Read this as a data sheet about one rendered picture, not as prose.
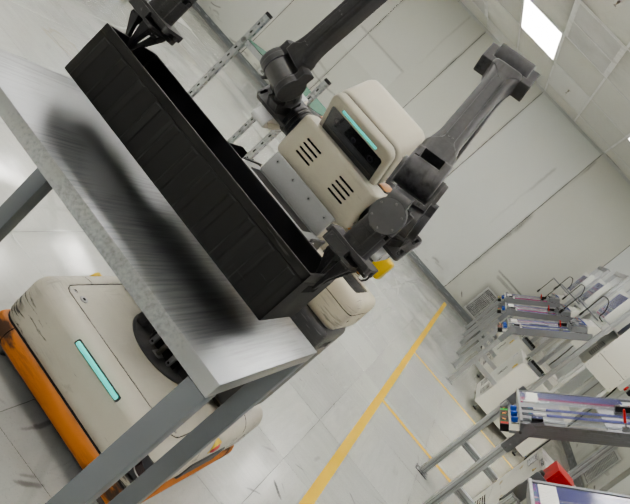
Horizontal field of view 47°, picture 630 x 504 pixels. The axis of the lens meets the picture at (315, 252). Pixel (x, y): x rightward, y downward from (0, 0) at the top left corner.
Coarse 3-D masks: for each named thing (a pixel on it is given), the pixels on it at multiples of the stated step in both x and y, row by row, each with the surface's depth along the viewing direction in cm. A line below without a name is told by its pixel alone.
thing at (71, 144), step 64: (0, 64) 116; (64, 128) 119; (64, 192) 106; (128, 192) 121; (128, 256) 103; (192, 256) 124; (192, 320) 105; (256, 320) 126; (192, 384) 99; (256, 384) 140; (128, 448) 102; (192, 448) 143
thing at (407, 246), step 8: (392, 240) 165; (400, 240) 165; (408, 240) 167; (416, 240) 171; (384, 248) 168; (392, 248) 167; (400, 248) 168; (408, 248) 168; (392, 256) 167; (400, 256) 167
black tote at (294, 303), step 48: (96, 48) 124; (144, 48) 136; (96, 96) 124; (144, 96) 121; (144, 144) 121; (192, 144) 118; (192, 192) 118; (240, 192) 115; (240, 240) 115; (288, 240) 130; (240, 288) 115; (288, 288) 112
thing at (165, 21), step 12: (144, 0) 128; (156, 0) 128; (168, 0) 128; (180, 0) 128; (156, 12) 128; (168, 12) 128; (180, 12) 130; (156, 24) 131; (168, 24) 130; (180, 36) 131
